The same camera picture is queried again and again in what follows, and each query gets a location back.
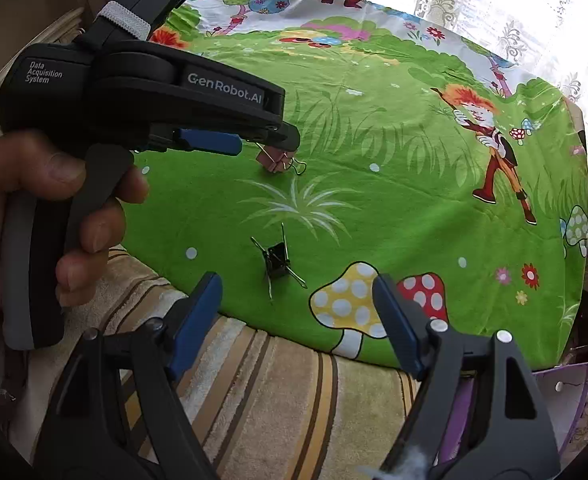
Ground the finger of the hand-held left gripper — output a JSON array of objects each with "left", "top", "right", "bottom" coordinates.
[
  {"left": 166, "top": 127, "right": 243, "bottom": 157},
  {"left": 238, "top": 119, "right": 301, "bottom": 154}
]

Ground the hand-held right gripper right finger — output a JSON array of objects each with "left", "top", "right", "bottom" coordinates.
[{"left": 371, "top": 274, "right": 561, "bottom": 480}]

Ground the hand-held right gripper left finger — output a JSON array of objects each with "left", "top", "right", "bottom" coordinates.
[{"left": 34, "top": 271, "right": 224, "bottom": 480}]

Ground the pink binder clip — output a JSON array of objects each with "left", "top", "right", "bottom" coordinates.
[{"left": 255, "top": 142, "right": 307, "bottom": 177}]

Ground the black binder clip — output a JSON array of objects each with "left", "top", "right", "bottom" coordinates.
[{"left": 250, "top": 223, "right": 309, "bottom": 303}]

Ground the person's left hand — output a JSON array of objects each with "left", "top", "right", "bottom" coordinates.
[{"left": 0, "top": 130, "right": 150, "bottom": 333}]

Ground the striped towel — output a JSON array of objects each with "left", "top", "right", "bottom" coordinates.
[{"left": 9, "top": 245, "right": 420, "bottom": 480}]

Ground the green cartoon printed cloth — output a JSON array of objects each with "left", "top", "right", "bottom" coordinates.
[{"left": 119, "top": 0, "right": 588, "bottom": 368}]

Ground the purple box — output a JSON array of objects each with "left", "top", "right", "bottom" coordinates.
[{"left": 434, "top": 360, "right": 588, "bottom": 466}]

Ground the white lace curtain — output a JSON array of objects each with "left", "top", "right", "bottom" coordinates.
[{"left": 194, "top": 0, "right": 588, "bottom": 171}]

